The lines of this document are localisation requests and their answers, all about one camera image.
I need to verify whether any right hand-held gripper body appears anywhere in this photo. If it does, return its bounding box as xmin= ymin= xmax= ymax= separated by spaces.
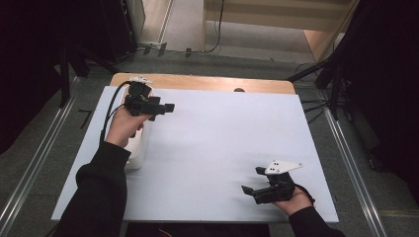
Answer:
xmin=252 ymin=159 xmax=304 ymax=205

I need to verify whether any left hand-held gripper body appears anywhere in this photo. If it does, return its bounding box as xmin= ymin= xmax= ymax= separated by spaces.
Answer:
xmin=124 ymin=75 xmax=166 ymax=122

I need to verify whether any person's right hand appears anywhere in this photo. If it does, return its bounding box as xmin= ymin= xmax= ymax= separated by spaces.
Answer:
xmin=272 ymin=187 xmax=314 ymax=217

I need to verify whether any person's left hand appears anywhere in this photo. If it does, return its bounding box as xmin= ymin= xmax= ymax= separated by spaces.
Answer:
xmin=105 ymin=106 xmax=153 ymax=149

